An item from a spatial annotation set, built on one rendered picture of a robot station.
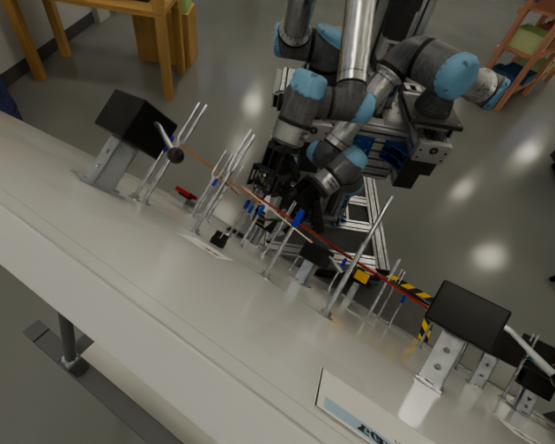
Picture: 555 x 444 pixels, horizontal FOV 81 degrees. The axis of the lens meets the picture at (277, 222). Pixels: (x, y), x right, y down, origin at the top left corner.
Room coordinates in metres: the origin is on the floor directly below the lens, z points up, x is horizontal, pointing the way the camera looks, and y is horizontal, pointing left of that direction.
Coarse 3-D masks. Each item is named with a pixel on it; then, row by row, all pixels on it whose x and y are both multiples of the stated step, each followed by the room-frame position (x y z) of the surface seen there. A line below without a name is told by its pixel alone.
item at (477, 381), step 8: (504, 336) 0.27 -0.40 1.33; (520, 336) 0.27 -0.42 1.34; (496, 344) 0.26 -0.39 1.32; (504, 344) 0.26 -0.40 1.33; (512, 344) 0.26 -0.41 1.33; (496, 352) 0.25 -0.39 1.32; (504, 352) 0.25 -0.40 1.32; (512, 352) 0.25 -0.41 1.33; (520, 352) 0.25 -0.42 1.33; (480, 360) 0.25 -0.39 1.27; (488, 360) 0.24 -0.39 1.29; (496, 360) 0.24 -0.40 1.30; (504, 360) 0.24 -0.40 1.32; (512, 360) 0.24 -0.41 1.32; (520, 360) 0.24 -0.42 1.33; (480, 368) 0.23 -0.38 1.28; (488, 368) 0.23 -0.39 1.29; (472, 376) 0.22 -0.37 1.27; (480, 376) 0.23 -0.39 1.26; (488, 376) 0.22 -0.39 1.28; (472, 384) 0.21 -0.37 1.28; (480, 384) 0.21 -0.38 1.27
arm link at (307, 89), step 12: (300, 72) 0.66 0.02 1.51; (312, 72) 0.66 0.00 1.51; (300, 84) 0.65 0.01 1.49; (312, 84) 0.65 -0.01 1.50; (324, 84) 0.66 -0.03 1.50; (288, 96) 0.64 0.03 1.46; (300, 96) 0.63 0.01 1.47; (312, 96) 0.64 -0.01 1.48; (288, 108) 0.63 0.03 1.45; (300, 108) 0.62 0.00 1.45; (312, 108) 0.63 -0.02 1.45; (288, 120) 0.61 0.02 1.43; (300, 120) 0.61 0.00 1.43; (312, 120) 0.63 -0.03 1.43
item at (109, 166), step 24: (120, 96) 0.26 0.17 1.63; (96, 120) 0.25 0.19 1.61; (120, 120) 0.23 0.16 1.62; (144, 120) 0.24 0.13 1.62; (168, 120) 0.26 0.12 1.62; (120, 144) 0.23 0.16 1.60; (144, 144) 0.23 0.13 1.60; (168, 144) 0.21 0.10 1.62; (96, 168) 0.21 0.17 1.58; (120, 168) 0.22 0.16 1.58
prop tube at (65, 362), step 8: (64, 320) 0.20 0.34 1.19; (64, 328) 0.19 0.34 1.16; (72, 328) 0.20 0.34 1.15; (64, 336) 0.18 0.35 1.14; (72, 336) 0.19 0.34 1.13; (64, 344) 0.18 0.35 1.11; (72, 344) 0.18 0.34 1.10; (64, 352) 0.17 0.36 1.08; (72, 352) 0.17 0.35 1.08; (64, 360) 0.16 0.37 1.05; (72, 360) 0.17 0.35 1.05
